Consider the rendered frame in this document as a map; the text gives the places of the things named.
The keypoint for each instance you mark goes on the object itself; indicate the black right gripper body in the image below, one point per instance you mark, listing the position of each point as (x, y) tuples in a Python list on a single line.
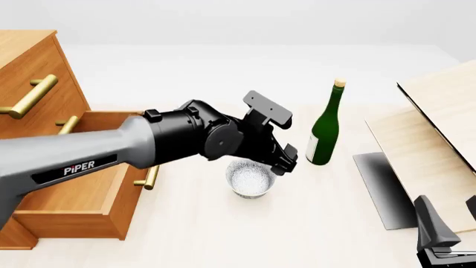
[(446, 259)]

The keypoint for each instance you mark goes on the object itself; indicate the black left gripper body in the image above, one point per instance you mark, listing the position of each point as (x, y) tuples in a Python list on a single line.
[(284, 156)]

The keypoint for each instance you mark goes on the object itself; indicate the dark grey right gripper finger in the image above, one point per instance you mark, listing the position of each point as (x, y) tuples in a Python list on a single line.
[(433, 223), (472, 208)]

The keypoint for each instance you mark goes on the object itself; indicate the grey and black left robot arm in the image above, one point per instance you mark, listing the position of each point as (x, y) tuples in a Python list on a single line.
[(111, 145)]

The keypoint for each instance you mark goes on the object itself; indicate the black bowl with speckled white inside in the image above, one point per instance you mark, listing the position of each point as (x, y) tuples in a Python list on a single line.
[(250, 180)]

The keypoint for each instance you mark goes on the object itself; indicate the wooden drawer mostly hidden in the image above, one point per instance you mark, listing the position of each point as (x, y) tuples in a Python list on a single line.
[(79, 130)]

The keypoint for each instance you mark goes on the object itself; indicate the open wooden drawer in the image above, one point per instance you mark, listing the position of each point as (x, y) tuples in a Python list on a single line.
[(74, 195)]

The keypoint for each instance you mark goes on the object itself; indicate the wooden cabinet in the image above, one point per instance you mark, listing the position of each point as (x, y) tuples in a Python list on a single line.
[(22, 42)]

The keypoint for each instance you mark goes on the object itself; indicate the green wine bottle with cork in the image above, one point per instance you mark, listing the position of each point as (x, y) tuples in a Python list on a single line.
[(324, 131)]

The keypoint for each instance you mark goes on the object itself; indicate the pale wooden rack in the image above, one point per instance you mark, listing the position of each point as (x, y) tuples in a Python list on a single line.
[(420, 145)]

